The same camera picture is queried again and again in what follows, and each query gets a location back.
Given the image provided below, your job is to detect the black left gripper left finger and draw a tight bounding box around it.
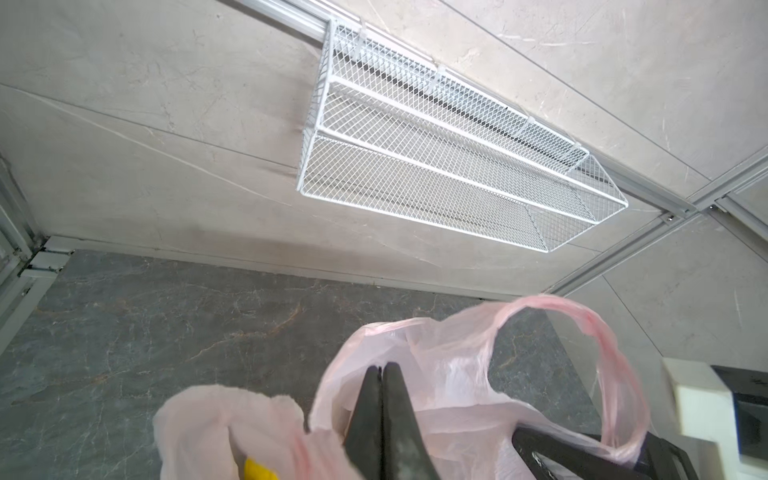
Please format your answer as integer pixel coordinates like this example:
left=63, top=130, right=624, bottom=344
left=344, top=366, right=383, bottom=480

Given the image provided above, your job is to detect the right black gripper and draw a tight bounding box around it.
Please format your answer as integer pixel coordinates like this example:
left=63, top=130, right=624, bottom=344
left=511, top=427, right=699, bottom=480

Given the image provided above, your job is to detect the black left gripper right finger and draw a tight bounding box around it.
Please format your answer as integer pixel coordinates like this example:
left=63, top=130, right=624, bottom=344
left=382, top=362, right=439, bottom=480

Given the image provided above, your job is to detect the yellow fake banana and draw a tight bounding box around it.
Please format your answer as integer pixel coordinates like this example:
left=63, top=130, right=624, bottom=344
left=243, top=458, right=279, bottom=480

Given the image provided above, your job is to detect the pink printed plastic bag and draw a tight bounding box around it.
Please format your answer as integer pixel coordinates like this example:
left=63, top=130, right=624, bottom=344
left=153, top=295, right=650, bottom=479

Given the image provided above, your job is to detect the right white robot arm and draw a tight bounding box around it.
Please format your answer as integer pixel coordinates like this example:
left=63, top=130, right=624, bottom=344
left=512, top=358, right=767, bottom=479

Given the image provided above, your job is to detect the white wire mesh basket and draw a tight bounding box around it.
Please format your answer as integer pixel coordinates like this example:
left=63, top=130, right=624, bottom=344
left=297, top=22, right=628, bottom=253

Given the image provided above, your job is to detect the aluminium frame rail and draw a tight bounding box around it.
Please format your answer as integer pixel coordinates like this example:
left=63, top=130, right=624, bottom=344
left=235, top=1, right=767, bottom=295

